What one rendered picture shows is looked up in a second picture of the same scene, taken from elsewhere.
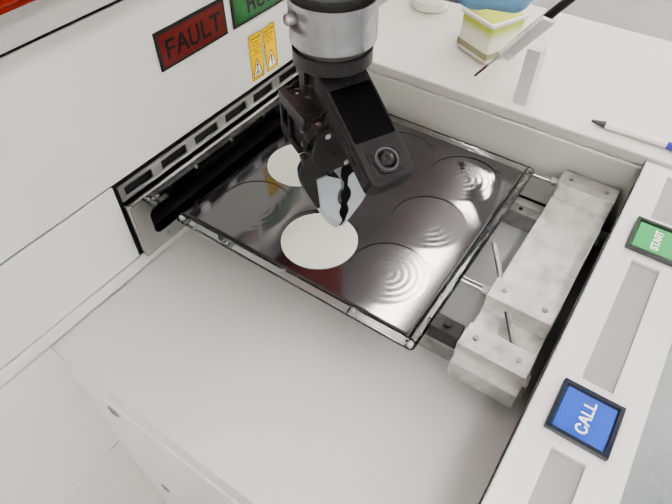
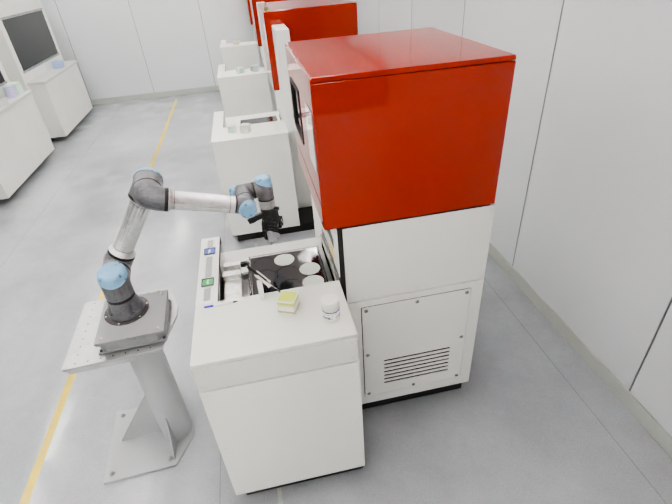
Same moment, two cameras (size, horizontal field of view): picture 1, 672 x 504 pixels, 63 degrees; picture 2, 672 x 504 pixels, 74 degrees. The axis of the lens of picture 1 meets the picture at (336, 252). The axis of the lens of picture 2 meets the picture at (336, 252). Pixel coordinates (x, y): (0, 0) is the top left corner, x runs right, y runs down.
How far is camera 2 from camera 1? 2.38 m
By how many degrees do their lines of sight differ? 89
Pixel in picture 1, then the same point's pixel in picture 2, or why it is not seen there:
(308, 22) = not seen: hidden behind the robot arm
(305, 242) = (286, 257)
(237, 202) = (310, 254)
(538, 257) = (235, 289)
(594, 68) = (249, 324)
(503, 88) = (271, 298)
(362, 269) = (269, 261)
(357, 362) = not seen: hidden behind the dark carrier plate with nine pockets
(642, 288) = (207, 274)
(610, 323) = (211, 265)
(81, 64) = not seen: hidden behind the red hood
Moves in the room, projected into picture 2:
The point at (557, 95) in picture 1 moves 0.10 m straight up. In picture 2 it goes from (253, 305) to (249, 287)
